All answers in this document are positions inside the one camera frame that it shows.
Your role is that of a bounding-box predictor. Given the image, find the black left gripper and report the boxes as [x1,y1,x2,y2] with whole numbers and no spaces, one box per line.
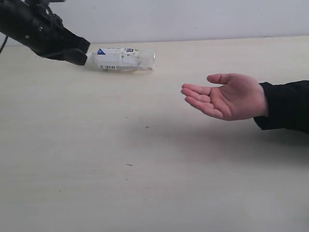
[0,0,90,66]

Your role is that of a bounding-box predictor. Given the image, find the clear bottle blue white label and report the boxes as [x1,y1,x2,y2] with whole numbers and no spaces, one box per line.
[85,47,157,72]

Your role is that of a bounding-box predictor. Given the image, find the person's open bare hand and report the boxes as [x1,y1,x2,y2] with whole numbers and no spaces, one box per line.
[181,73,268,121]

